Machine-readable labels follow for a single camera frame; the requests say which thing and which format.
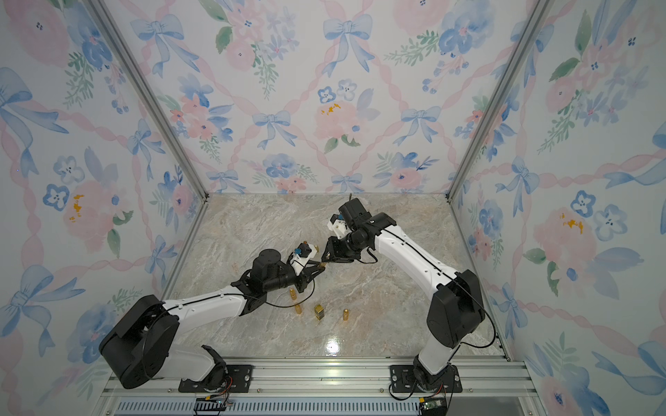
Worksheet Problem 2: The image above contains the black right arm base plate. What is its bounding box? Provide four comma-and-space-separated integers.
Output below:
390, 364, 463, 393

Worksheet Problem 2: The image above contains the aluminium corner post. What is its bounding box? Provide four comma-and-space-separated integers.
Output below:
446, 0, 553, 201
85, 0, 210, 201

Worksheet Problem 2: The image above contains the aluminium corner post left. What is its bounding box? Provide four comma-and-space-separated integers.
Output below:
85, 0, 210, 201

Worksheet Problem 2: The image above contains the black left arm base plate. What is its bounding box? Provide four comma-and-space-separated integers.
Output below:
178, 364, 254, 393

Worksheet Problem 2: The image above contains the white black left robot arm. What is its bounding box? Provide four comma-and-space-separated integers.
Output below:
99, 243, 325, 393

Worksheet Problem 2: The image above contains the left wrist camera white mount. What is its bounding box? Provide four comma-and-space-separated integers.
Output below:
288, 242, 318, 276

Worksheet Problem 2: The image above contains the green circuit board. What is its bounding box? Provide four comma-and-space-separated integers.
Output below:
418, 398, 449, 416

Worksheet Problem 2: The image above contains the aluminium corner post right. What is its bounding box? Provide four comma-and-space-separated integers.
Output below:
446, 0, 553, 201

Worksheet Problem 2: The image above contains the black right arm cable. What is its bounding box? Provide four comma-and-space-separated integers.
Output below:
342, 191, 498, 349

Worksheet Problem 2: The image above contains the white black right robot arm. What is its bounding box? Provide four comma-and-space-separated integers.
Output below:
322, 213, 487, 376

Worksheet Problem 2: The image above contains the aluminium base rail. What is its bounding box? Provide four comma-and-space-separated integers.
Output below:
93, 356, 546, 415

